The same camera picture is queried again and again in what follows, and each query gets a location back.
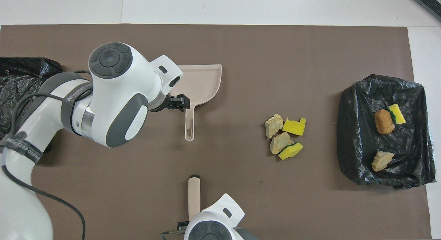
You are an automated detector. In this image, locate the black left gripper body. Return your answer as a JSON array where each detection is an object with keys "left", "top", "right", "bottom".
[{"left": 149, "top": 94, "right": 171, "bottom": 113}]

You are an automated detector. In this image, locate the beige plastic dustpan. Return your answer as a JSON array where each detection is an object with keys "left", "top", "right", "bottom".
[{"left": 169, "top": 64, "right": 223, "bottom": 142}]

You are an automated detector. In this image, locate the beige hand brush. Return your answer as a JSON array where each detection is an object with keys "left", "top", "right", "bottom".
[{"left": 188, "top": 174, "right": 201, "bottom": 221}]

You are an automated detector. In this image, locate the beige foam chunk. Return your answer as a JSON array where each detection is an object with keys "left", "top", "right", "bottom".
[
  {"left": 265, "top": 113, "right": 284, "bottom": 139},
  {"left": 269, "top": 132, "right": 294, "bottom": 155}
]

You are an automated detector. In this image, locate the yellow notched sponge piece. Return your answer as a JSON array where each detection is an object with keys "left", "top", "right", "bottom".
[{"left": 282, "top": 117, "right": 306, "bottom": 136}]

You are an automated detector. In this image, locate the yellow green sponge wedge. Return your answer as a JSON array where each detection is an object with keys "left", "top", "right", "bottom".
[{"left": 278, "top": 142, "right": 304, "bottom": 161}]

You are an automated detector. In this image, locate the green yellow sponge scrap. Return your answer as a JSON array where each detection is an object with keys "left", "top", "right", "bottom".
[{"left": 386, "top": 104, "right": 407, "bottom": 125}]

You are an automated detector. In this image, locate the black bin bag pink mark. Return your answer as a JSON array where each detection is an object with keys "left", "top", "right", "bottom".
[{"left": 0, "top": 57, "right": 64, "bottom": 154}]

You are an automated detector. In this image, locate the brown table mat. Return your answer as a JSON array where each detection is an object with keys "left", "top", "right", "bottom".
[{"left": 0, "top": 24, "right": 432, "bottom": 240}]

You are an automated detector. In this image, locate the grey ribbed vent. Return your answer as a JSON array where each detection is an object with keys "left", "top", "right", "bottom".
[{"left": 410, "top": 0, "right": 441, "bottom": 21}]

